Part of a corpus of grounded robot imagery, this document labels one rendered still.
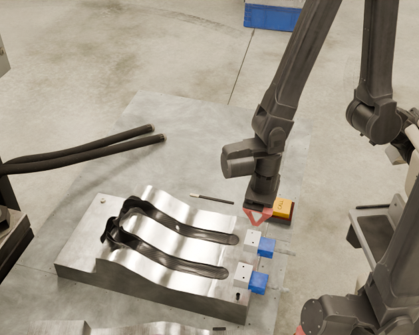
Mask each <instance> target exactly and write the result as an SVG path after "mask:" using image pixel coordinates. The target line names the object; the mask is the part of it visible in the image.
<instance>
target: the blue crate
mask: <svg viewBox="0 0 419 335"><path fill-rule="evenodd" d="M301 10H302V9H300V8H292V7H280V6H273V5H260V4H253V3H245V11H244V12H245V13H244V20H243V26H244V27H250V28H257V29H269V30H275V31H287V32H293V29H294V28H295V25H296V23H297V20H298V18H299V15H300V13H301Z"/></svg>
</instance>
